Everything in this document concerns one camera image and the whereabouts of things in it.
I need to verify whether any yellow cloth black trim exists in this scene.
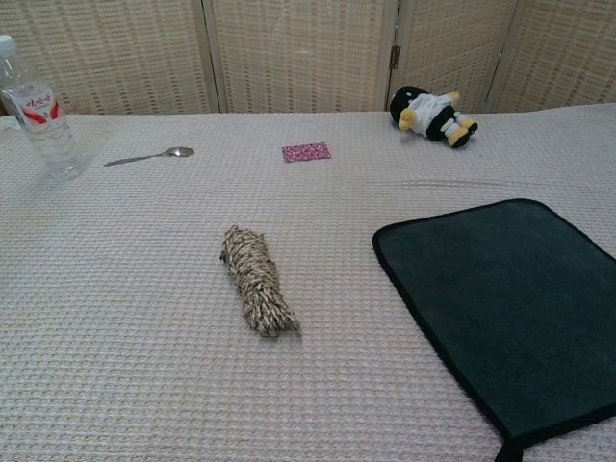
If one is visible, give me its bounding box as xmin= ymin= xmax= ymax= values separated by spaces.
xmin=372 ymin=197 xmax=616 ymax=462

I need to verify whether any white waffle-weave tablecloth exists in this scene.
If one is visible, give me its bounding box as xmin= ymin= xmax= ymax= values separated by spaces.
xmin=0 ymin=109 xmax=616 ymax=462

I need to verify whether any pink patterned rectangular patch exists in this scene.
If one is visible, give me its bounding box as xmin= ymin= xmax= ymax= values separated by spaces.
xmin=281 ymin=141 xmax=332 ymax=164

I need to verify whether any metal spoon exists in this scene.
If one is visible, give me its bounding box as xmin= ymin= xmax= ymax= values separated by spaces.
xmin=103 ymin=145 xmax=196 ymax=168

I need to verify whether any black and white plush doll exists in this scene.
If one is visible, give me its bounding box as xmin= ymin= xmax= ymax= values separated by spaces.
xmin=388 ymin=85 xmax=480 ymax=149

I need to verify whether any woven bamboo folding screen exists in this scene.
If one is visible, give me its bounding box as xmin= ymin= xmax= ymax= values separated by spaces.
xmin=0 ymin=0 xmax=616 ymax=116

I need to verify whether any clear plastic water bottle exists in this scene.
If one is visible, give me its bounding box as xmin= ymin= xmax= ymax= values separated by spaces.
xmin=0 ymin=34 xmax=91 ymax=183

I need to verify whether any beige twisted rope bundle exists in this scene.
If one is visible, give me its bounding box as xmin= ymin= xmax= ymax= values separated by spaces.
xmin=219 ymin=224 xmax=302 ymax=339

